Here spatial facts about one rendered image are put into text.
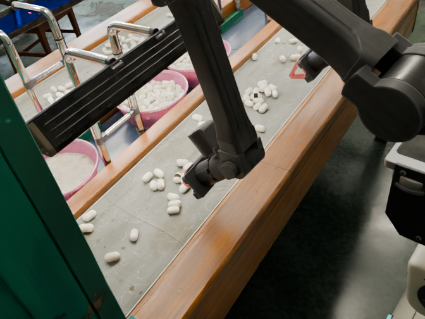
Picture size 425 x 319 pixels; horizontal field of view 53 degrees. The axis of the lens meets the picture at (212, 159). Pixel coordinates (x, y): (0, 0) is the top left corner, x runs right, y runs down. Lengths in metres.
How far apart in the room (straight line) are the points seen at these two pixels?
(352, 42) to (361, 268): 1.43
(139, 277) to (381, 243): 1.23
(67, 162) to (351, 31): 1.01
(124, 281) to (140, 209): 0.21
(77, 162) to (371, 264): 1.22
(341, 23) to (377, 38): 0.05
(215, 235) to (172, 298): 0.18
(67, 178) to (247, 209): 0.55
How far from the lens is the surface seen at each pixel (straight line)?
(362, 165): 2.30
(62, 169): 1.35
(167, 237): 1.05
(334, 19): 0.55
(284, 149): 1.19
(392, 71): 0.54
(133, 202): 1.15
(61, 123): 0.89
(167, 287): 0.94
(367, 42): 0.55
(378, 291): 1.84
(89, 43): 1.98
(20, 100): 1.77
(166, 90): 1.58
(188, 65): 1.69
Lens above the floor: 1.54
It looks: 41 degrees down
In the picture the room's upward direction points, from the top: 9 degrees counter-clockwise
